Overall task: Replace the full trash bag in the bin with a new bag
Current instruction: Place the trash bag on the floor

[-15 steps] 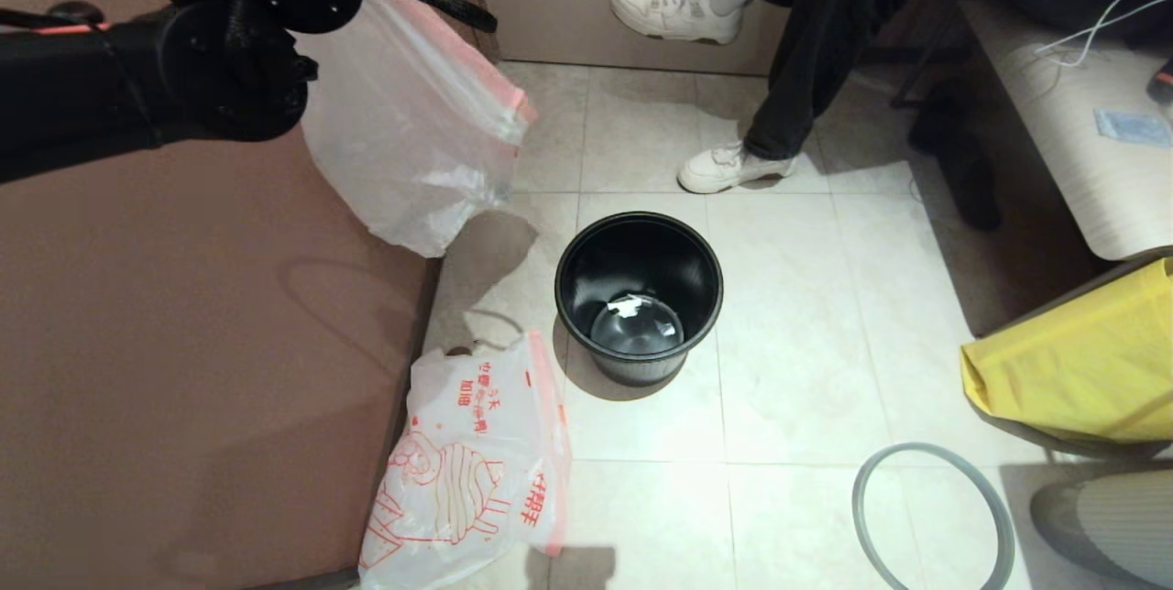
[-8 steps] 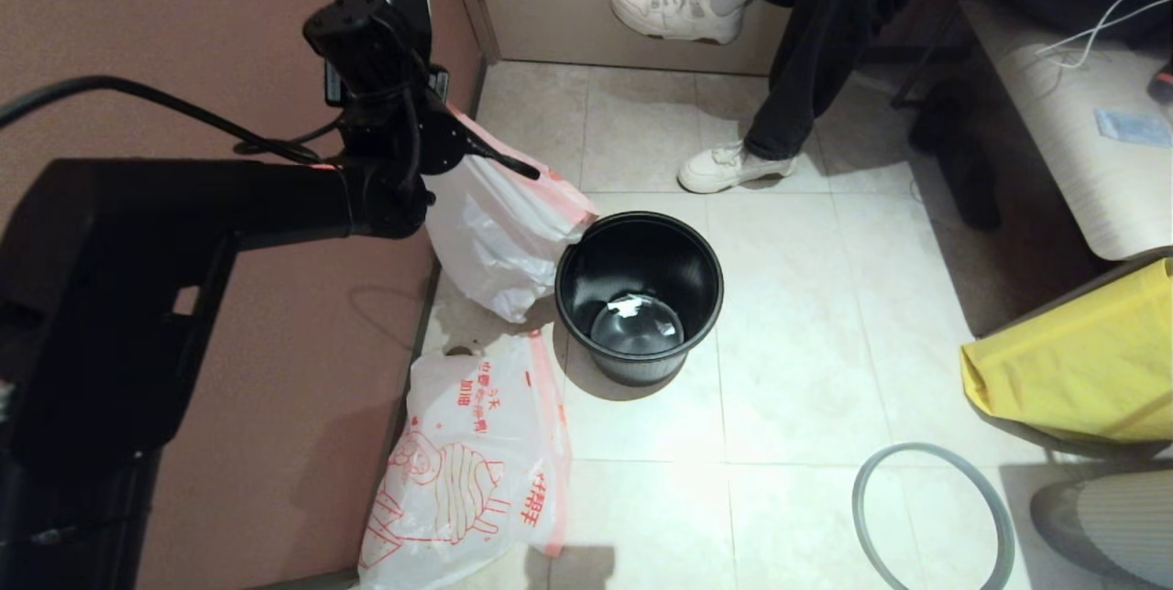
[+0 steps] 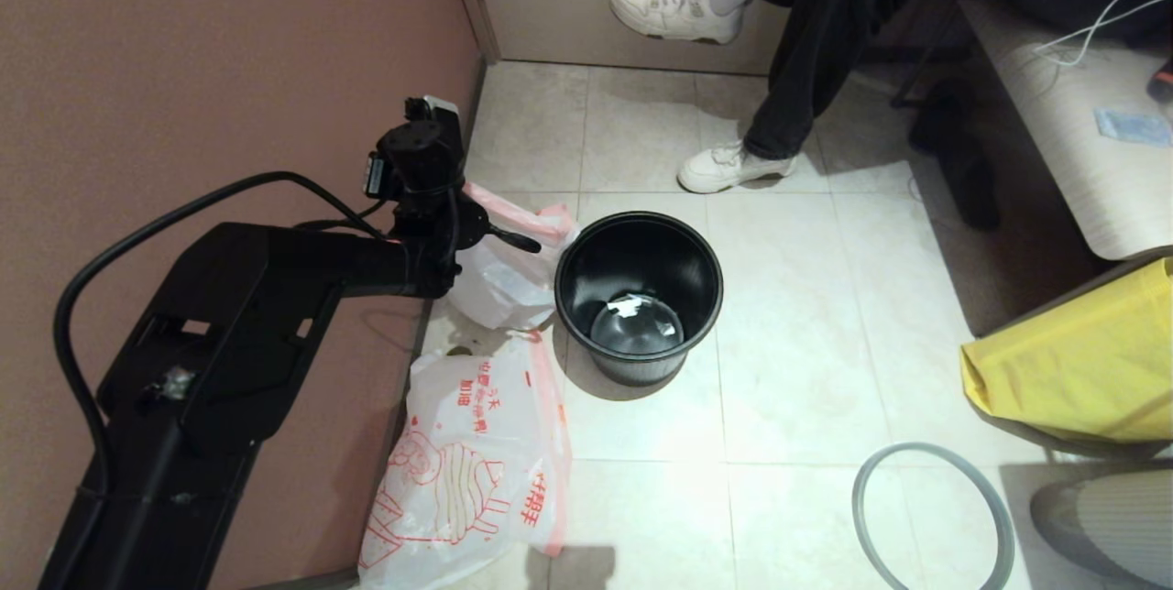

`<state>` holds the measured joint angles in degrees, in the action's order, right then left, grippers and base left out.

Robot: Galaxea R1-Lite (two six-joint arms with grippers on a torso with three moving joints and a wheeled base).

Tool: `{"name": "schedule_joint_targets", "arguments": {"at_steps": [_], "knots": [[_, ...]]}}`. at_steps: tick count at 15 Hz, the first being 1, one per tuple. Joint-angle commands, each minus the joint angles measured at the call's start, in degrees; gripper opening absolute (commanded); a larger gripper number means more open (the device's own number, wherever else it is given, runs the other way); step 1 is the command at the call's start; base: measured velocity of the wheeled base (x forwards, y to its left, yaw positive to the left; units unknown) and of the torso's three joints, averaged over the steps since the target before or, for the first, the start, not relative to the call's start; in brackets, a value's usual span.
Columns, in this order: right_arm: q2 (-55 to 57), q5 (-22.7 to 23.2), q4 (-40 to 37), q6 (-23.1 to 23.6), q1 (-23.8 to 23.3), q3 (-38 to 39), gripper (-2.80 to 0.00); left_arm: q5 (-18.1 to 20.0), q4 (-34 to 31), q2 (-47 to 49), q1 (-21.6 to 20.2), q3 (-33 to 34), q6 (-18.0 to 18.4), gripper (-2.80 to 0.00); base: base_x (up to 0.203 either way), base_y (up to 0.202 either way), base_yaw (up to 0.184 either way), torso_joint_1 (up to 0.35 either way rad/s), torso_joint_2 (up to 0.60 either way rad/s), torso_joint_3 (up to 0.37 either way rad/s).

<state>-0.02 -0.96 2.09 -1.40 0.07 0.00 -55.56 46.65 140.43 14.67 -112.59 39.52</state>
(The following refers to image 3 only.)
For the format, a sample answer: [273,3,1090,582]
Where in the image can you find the black round trash bin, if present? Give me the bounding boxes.
[554,211,725,388]

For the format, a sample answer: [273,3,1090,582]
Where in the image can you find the black trousers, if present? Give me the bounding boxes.
[726,0,1004,163]

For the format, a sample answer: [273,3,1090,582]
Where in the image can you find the white red-printed plastic bag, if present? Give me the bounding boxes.
[359,331,572,589]

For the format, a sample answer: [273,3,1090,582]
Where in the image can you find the clear plastic wrapper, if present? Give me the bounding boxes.
[1093,108,1173,149]

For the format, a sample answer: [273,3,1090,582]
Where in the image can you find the black slippers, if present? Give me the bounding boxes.
[907,82,1002,234]

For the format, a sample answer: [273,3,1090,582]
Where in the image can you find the thin dark metal rod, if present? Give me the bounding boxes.
[887,8,959,112]

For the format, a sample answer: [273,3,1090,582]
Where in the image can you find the white garbage bag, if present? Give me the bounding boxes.
[446,180,581,333]

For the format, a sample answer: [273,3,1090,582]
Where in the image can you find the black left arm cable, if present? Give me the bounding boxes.
[53,170,388,490]

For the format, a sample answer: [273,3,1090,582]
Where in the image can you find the grey bin rim ring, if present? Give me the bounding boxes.
[852,443,1016,590]

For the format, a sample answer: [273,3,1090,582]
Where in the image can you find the yellow fabric bag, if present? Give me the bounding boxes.
[959,258,1173,444]

